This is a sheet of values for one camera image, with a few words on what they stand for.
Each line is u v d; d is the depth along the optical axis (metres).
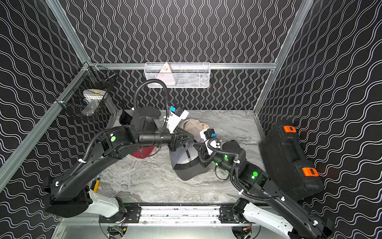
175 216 0.76
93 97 0.81
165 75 0.92
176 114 0.47
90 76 0.94
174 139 0.48
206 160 0.51
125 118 1.01
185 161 0.75
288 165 0.69
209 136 0.50
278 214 0.55
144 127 0.41
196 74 1.03
